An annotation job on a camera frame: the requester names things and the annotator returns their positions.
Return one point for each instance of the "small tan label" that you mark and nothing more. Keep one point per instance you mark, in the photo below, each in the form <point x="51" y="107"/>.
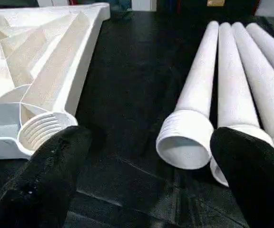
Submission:
<point x="216" y="2"/>

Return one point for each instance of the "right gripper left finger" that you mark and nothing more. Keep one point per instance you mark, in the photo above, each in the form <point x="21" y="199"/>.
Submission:
<point x="46" y="180"/>

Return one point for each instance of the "white plastic table top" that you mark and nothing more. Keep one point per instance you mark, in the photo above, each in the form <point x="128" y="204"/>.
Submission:
<point x="42" y="61"/>

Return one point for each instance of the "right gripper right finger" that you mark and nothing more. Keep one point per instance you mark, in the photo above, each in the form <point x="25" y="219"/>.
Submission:
<point x="260" y="185"/>

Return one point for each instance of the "black work mat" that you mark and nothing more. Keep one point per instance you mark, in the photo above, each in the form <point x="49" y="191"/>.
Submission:
<point x="127" y="95"/>

